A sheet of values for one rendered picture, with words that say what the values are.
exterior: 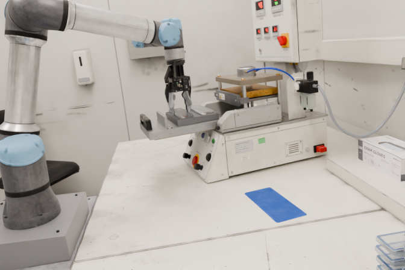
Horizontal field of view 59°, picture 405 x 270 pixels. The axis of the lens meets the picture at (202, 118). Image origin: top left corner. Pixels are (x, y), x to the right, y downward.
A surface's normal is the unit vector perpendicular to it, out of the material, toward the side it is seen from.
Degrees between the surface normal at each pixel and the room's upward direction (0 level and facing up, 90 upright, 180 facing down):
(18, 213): 73
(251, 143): 90
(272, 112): 90
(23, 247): 90
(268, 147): 90
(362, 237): 0
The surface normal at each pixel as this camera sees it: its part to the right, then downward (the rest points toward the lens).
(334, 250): -0.11, -0.97
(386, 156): -0.99, 0.09
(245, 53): 0.14, 0.19
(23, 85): 0.44, 0.14
